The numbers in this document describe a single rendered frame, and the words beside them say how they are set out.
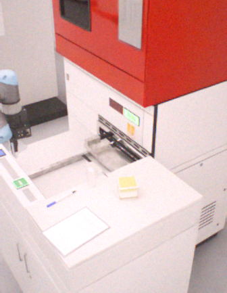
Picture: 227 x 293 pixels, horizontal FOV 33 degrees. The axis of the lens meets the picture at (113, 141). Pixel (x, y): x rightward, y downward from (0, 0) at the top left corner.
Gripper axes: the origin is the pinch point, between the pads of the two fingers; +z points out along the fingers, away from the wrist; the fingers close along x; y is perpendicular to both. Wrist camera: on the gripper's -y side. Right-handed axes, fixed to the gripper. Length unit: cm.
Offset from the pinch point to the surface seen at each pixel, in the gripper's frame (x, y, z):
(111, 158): 3, 49, 23
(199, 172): -16, 95, 40
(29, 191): -6.5, 1.8, 15.0
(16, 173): 7.9, 2.2, 15.0
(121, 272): -50, 18, 32
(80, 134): 39, 52, 29
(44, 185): 8.9, 15.0, 28.7
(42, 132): 177, 86, 111
